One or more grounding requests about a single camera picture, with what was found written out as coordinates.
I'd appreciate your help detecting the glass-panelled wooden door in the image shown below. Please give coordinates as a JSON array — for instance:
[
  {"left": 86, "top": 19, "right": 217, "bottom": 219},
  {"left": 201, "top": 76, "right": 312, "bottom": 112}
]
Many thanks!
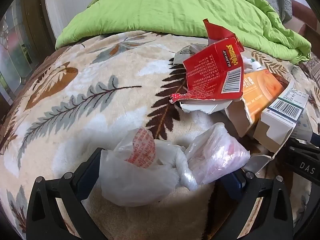
[{"left": 0, "top": 0, "right": 57, "bottom": 122}]

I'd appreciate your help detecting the green quilt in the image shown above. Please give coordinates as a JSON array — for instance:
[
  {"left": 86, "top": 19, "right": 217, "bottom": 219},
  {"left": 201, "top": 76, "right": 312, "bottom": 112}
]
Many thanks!
[{"left": 55, "top": 0, "right": 312, "bottom": 65}]

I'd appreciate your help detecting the torn red cardboard box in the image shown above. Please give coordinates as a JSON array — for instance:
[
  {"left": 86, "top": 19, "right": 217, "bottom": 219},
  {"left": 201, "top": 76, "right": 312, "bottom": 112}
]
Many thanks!
[{"left": 169, "top": 37, "right": 245, "bottom": 116}]

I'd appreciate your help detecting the orange cardboard box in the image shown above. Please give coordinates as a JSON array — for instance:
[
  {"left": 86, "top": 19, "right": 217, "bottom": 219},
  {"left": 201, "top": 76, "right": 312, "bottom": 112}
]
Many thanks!
[{"left": 224, "top": 70, "right": 291, "bottom": 138}]

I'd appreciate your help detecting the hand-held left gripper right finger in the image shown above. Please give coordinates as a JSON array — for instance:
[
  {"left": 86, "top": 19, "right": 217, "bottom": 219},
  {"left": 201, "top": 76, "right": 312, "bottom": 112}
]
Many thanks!
[{"left": 212, "top": 168, "right": 294, "bottom": 240}]

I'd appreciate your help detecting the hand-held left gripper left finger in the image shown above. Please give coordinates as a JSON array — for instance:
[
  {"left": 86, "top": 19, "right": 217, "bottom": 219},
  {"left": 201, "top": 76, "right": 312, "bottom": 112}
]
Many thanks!
[{"left": 26, "top": 147, "right": 106, "bottom": 240}]

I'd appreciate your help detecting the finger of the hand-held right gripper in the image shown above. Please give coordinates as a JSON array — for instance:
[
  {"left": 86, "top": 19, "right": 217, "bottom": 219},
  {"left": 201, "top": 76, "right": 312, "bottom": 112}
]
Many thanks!
[{"left": 287, "top": 132, "right": 320, "bottom": 156}]

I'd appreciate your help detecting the leaf-printed blanket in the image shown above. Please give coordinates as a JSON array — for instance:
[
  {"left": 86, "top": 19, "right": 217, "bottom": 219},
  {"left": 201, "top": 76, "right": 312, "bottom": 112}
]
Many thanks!
[{"left": 0, "top": 30, "right": 320, "bottom": 240}]

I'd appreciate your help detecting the clear plastic bag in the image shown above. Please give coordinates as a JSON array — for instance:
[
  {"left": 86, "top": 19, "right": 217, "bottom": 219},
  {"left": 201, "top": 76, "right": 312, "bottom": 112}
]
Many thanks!
[{"left": 175, "top": 122, "right": 251, "bottom": 191}]

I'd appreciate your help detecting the pale printed carton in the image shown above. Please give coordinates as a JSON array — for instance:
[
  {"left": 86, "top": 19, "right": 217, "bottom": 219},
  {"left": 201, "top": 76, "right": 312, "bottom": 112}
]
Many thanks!
[{"left": 296, "top": 115, "right": 314, "bottom": 141}]

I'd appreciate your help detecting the brown beige cushion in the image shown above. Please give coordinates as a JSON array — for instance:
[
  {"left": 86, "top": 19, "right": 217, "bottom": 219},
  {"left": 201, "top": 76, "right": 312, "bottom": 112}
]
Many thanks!
[{"left": 291, "top": 0, "right": 320, "bottom": 44}]

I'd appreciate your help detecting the crumpled white packet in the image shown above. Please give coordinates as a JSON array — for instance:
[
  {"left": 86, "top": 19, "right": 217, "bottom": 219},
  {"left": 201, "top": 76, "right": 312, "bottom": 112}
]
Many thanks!
[{"left": 173, "top": 43, "right": 210, "bottom": 65}]

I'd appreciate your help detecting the white red-printed plastic bag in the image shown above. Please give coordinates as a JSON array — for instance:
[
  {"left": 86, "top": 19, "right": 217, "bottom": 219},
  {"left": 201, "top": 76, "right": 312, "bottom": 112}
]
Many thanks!
[{"left": 99, "top": 127, "right": 187, "bottom": 207}]

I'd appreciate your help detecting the white barcode cardboard box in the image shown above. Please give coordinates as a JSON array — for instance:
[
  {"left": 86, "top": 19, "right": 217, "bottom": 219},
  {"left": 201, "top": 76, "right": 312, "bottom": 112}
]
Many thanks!
[{"left": 244, "top": 80, "right": 314, "bottom": 174}]

